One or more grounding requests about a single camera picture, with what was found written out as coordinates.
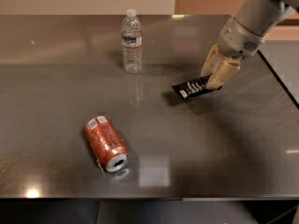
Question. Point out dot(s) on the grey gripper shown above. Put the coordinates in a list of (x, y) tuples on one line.
[(238, 41)]

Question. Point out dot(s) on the black rxbar chocolate bar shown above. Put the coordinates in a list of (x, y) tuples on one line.
[(192, 88)]

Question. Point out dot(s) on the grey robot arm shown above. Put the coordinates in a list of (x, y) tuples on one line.
[(260, 16)]

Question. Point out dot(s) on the clear plastic water bottle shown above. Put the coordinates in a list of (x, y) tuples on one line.
[(131, 41)]

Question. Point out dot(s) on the orange soda can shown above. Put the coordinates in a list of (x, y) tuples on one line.
[(108, 147)]

